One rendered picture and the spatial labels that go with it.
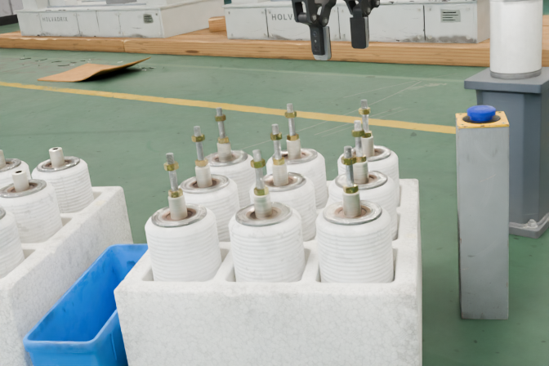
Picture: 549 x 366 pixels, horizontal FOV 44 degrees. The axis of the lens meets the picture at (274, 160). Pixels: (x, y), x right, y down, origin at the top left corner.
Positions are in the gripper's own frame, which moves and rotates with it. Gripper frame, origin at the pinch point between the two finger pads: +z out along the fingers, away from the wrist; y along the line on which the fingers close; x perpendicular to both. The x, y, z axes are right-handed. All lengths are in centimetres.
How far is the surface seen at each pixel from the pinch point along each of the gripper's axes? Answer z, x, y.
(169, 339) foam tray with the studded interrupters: 36.1, -16.0, 20.1
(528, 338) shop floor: 47, 13, -22
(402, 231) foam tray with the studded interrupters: 29.0, -0.7, -11.0
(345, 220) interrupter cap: 21.6, 1.1, 2.8
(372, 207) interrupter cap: 21.5, 1.3, -2.2
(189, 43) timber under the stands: 41, -259, -172
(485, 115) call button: 14.6, 5.1, -24.1
